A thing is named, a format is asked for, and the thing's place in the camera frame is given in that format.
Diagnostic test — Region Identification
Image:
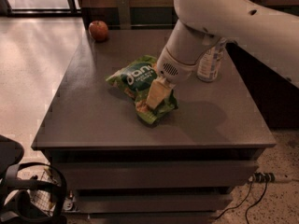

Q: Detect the white power strip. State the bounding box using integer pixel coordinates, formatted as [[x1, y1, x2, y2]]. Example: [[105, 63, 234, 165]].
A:
[[248, 172, 293, 185]]

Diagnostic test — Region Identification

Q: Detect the grey drawer cabinet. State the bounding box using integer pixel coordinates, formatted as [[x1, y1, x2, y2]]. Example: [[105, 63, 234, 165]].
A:
[[33, 30, 275, 224]]

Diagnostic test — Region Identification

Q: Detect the black power cable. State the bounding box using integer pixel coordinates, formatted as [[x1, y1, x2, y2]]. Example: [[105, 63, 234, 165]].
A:
[[214, 181, 254, 221], [244, 181, 269, 224]]

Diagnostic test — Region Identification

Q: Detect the red apple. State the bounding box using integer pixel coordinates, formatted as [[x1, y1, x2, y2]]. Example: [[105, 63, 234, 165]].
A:
[[89, 21, 108, 42]]

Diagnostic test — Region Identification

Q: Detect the left metal shelf bracket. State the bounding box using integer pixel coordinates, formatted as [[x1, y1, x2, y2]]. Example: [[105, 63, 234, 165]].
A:
[[117, 0, 131, 30]]

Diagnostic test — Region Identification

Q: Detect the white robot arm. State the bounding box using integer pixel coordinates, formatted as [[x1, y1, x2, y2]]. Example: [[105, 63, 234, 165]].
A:
[[146, 0, 299, 109]]

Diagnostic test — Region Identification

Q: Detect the green rice chip bag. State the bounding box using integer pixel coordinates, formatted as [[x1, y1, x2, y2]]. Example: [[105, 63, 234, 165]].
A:
[[106, 55, 178, 125]]

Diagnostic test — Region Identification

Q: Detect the wire mesh basket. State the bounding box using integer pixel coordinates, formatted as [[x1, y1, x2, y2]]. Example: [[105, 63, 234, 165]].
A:
[[29, 167, 58, 217]]

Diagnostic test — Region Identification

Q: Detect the black office chair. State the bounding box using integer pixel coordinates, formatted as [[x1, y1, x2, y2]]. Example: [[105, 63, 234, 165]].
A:
[[0, 135, 67, 224]]

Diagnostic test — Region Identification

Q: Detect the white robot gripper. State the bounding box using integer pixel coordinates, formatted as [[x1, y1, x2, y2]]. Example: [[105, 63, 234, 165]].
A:
[[146, 21, 220, 109]]

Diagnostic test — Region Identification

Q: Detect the clear plastic water bottle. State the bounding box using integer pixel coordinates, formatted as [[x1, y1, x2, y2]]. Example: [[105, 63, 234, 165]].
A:
[[196, 38, 227, 82]]

